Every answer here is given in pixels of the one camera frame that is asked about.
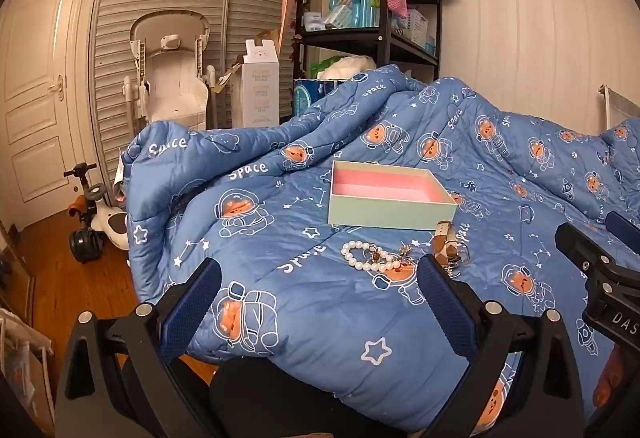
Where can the louvered closet door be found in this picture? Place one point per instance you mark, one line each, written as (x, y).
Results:
(231, 23)

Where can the white baby high chair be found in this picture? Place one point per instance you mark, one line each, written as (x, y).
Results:
(172, 83)

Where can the blue space bear quilt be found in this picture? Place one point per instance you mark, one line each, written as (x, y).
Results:
(318, 224)

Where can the white panel door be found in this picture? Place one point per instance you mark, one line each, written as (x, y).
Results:
(37, 145)

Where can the mint box pink lining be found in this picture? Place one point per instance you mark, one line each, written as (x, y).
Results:
(388, 197)

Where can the black metal shelf rack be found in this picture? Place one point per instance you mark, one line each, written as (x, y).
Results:
(405, 32)

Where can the beige strap wrist watch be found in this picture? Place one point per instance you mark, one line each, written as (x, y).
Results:
(444, 246)

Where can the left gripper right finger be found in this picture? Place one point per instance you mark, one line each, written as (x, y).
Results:
(523, 363)

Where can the blue round package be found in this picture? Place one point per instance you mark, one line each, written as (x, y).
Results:
(308, 91)

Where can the right hand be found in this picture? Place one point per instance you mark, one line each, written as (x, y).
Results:
(612, 377)

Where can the kids ride-on scooter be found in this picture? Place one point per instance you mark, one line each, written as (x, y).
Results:
(98, 221)

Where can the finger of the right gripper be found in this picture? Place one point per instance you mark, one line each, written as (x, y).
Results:
(624, 230)
(587, 256)

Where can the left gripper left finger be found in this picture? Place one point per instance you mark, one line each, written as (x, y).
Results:
(123, 377)

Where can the white tall carton box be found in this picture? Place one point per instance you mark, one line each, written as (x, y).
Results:
(260, 84)

